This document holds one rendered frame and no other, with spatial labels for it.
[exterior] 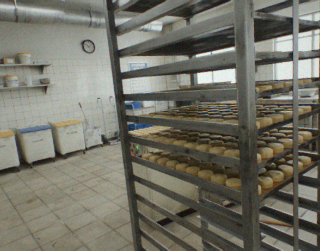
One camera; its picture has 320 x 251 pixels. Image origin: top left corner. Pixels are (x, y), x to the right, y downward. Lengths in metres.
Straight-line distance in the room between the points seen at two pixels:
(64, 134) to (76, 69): 1.67
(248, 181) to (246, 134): 0.11
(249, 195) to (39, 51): 5.71
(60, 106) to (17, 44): 1.49
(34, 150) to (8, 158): 0.43
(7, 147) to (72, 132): 1.18
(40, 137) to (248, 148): 4.90
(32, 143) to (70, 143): 0.74
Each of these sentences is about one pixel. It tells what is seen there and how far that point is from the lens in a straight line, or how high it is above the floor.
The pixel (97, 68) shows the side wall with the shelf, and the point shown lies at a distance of 6.50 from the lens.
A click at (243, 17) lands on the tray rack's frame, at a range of 0.60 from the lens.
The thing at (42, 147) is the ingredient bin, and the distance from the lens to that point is 5.36.
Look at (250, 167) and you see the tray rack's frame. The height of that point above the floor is 1.15.
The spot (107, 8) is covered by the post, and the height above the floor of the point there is 1.67.
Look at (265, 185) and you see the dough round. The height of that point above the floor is 1.05.
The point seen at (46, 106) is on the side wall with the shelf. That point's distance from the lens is 6.00.
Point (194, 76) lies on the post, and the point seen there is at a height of 1.38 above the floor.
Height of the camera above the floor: 1.37
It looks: 10 degrees down
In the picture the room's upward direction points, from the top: 6 degrees counter-clockwise
